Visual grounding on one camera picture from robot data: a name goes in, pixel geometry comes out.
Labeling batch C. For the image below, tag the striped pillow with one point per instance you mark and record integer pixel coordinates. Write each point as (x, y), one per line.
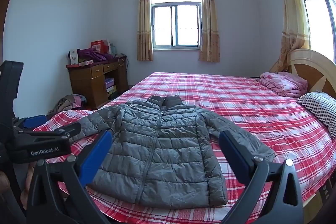
(319, 106)

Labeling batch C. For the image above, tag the large side window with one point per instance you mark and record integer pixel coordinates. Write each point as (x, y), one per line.
(319, 14)

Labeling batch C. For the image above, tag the wooden headboard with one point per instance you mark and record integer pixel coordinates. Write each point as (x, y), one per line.
(312, 66)

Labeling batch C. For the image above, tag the white upright box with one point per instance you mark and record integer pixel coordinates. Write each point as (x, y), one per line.
(74, 56)

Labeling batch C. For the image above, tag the pink folded quilt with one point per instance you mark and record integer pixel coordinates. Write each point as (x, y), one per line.
(284, 83)

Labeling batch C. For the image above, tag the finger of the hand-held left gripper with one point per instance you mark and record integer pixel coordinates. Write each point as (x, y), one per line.
(71, 129)
(34, 121)

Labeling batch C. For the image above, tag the pink flat box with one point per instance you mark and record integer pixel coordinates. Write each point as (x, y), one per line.
(81, 64)

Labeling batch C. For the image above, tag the beige patterned curtain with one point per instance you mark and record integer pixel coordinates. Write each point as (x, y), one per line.
(209, 19)
(144, 22)

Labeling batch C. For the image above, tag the stack of colourful boxes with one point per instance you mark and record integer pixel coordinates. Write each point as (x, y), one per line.
(110, 86)

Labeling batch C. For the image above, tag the bed with red plaid sheet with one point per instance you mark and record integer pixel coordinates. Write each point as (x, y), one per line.
(236, 113)

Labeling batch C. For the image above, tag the yellow floral curtain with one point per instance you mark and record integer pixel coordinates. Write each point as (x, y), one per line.
(292, 16)

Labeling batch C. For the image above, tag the grey puffer jacket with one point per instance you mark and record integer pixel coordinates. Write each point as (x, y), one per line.
(162, 150)

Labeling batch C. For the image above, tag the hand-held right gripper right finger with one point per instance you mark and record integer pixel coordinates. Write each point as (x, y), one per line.
(233, 155)

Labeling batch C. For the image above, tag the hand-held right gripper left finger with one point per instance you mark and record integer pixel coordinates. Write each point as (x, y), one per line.
(96, 154)

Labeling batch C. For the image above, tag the brown wooden door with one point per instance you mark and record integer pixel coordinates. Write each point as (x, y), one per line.
(4, 14)

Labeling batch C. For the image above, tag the purple cloth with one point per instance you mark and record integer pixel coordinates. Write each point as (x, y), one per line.
(90, 54)

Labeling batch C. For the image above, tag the sliding window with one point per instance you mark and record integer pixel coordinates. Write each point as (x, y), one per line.
(174, 22)

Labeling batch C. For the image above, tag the red cardboard box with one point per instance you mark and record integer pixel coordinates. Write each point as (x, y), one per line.
(101, 46)

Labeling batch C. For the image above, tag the brown wooden desk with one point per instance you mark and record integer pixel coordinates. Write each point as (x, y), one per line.
(84, 85)

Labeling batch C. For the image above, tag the pile of clothes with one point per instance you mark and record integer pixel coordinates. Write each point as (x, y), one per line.
(69, 103)

